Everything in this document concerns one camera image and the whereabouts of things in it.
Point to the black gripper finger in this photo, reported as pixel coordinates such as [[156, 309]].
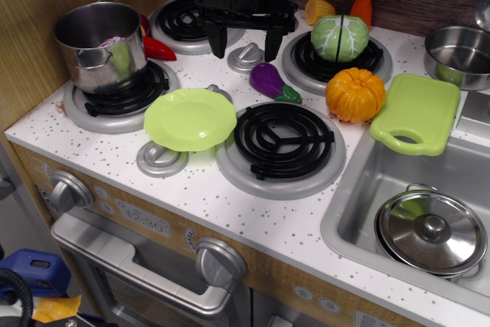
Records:
[[217, 37], [274, 37]]

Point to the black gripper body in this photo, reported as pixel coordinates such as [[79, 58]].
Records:
[[249, 14]]

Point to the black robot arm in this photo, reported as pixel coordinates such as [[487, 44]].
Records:
[[275, 17]]

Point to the purple toy eggplant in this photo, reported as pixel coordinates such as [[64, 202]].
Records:
[[265, 79]]

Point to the grey top knob behind plate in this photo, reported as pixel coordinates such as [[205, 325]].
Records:
[[219, 90]]

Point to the light green plastic plate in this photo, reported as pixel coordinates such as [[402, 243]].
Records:
[[190, 120]]

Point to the grey top knob centre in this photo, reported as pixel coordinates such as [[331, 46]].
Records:
[[243, 59]]

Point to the back left black burner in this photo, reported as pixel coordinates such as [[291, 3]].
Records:
[[176, 25]]

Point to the black burner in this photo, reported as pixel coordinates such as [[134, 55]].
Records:
[[282, 151], [122, 111], [309, 72], [176, 25]]

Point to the back right black burner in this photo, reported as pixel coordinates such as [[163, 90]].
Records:
[[309, 72]]

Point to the yellow toy corn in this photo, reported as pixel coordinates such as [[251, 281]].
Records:
[[317, 9]]

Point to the red toy chili pepper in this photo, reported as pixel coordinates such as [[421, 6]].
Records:
[[153, 48]]

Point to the green toy cabbage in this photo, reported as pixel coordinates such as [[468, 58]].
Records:
[[339, 38]]

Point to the orange toy carrot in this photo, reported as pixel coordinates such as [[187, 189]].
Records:
[[362, 9]]

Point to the orange toy peeled orange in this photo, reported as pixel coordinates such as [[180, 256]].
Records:
[[355, 95]]

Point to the purple toy cabbage slice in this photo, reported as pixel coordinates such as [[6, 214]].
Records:
[[112, 41]]

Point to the tall steel pot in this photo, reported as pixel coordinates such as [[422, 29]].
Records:
[[102, 70]]

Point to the front right black burner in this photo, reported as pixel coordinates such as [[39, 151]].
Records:
[[282, 151]]

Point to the front left black burner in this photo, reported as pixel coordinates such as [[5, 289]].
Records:
[[122, 111]]

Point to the grey top knob front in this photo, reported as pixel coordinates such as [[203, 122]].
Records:
[[160, 162]]

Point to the green plastic cutting board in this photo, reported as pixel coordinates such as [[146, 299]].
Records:
[[417, 116]]

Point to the grey sink basin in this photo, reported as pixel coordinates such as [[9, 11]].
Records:
[[375, 174]]

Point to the steel saucepan on right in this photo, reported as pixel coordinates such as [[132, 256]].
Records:
[[458, 55]]

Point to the grey oven knob left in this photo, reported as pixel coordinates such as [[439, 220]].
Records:
[[68, 192]]

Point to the grey oven knob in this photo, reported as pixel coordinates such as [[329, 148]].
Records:
[[217, 263], [68, 192]]

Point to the grey oven knob right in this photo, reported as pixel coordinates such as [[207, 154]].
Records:
[[217, 263]]

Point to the steel pot with lid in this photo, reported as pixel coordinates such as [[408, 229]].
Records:
[[432, 232]]

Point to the blue box on floor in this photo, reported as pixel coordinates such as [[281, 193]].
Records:
[[46, 274]]

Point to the yellow cloth on floor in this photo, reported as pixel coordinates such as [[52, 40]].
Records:
[[50, 309]]

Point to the grey oven door handle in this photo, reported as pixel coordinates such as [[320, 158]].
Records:
[[144, 283]]

